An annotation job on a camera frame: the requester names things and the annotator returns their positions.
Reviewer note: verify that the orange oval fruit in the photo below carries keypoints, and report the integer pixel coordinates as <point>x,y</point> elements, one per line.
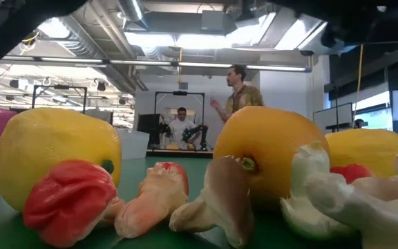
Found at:
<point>271,138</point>

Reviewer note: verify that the brown cap mushroom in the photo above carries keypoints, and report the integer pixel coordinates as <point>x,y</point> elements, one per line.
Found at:
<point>223,200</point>

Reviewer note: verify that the peach-coloured toy piece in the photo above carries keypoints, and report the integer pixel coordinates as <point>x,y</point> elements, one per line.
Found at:
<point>150,207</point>

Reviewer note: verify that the yellow lemon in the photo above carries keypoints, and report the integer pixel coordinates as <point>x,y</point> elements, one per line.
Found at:
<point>54,145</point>
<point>368,148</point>

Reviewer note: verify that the red bell pepper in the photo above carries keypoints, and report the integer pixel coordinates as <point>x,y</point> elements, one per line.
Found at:
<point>67,200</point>

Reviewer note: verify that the small red pepper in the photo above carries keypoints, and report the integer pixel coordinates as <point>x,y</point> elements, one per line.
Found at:
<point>352,172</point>

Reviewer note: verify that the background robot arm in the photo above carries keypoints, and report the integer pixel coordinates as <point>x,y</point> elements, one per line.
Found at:
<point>196,133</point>

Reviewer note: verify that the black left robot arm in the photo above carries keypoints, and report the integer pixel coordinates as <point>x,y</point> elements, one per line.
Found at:
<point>12,31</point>

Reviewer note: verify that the person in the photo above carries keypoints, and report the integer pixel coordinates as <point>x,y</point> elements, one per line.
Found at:
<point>244,97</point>
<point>181,129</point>

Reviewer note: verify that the background work table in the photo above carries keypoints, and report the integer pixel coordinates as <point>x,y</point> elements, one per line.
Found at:
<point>180,153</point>

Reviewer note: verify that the green table mat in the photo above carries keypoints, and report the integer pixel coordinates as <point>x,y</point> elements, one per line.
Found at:
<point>197,173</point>

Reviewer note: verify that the black monitor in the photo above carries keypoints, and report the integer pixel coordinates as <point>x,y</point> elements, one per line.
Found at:
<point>149,128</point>

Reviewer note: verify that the clear plastic bin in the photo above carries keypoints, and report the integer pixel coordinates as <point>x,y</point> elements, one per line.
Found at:
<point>133,145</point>

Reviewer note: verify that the long ceiling light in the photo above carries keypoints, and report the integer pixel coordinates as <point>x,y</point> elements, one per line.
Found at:
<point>143,63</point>

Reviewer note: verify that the whiteboard on stand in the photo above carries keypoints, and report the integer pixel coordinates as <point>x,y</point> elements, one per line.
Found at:
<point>333,115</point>

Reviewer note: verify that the black gantry frame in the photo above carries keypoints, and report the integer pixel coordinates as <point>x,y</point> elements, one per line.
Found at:
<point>180,93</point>
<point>61,86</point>

